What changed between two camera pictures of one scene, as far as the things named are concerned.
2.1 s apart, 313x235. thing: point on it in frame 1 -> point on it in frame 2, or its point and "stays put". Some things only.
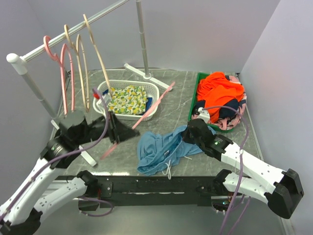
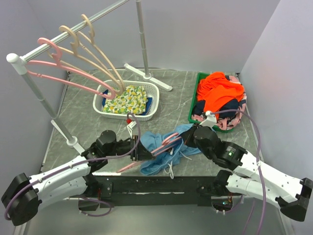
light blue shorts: [157, 153] stays put
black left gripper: [118, 131] -> [142, 153]
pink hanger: [60, 61] -> [57, 61]
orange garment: [215, 87] stays put
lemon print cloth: [131, 100] stays put
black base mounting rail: [155, 191] stays put
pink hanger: [112, 147] -> [167, 143]
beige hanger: [76, 49] -> [73, 50]
